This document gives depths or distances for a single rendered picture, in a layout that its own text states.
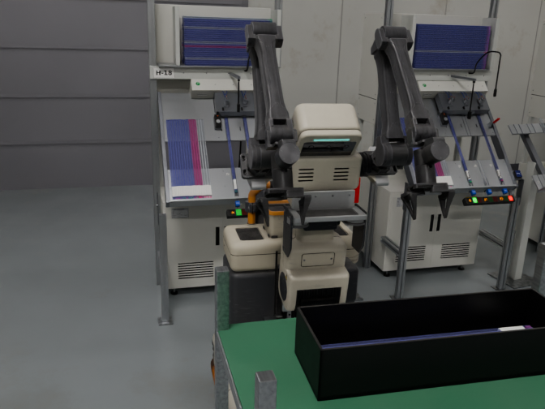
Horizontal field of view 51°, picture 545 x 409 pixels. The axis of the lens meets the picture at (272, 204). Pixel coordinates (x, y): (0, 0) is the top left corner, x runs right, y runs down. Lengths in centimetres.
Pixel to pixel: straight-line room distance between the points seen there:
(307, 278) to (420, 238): 205
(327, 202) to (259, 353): 79
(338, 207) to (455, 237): 223
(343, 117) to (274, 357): 90
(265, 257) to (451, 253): 211
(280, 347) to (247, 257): 99
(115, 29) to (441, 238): 357
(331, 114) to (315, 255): 50
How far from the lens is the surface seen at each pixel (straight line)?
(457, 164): 370
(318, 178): 192
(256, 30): 180
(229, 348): 129
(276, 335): 134
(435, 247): 405
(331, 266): 206
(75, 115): 590
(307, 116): 184
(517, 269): 424
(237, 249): 222
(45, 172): 605
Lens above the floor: 163
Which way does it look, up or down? 18 degrees down
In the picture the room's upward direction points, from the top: 2 degrees clockwise
